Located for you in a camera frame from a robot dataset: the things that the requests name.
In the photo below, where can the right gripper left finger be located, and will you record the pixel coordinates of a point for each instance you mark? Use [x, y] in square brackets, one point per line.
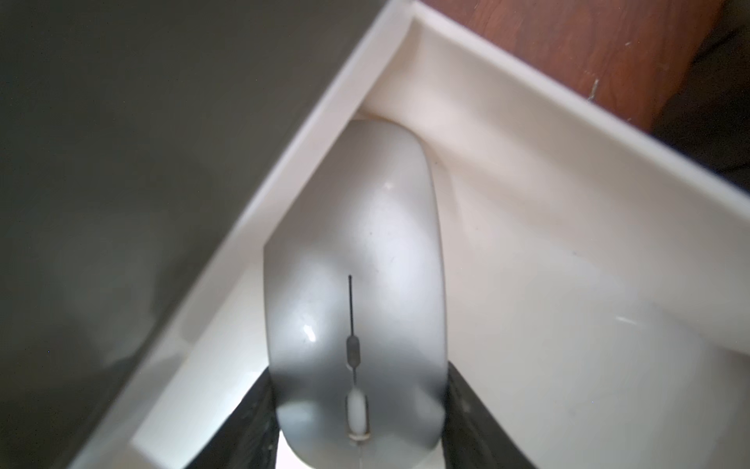
[249, 437]

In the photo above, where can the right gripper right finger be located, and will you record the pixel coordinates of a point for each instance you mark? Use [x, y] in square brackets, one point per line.
[472, 438]

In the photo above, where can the silver computer mouse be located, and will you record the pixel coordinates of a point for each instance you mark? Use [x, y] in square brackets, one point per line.
[355, 306]

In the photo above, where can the three-drawer storage box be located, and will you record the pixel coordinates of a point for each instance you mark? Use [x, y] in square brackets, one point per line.
[596, 282]

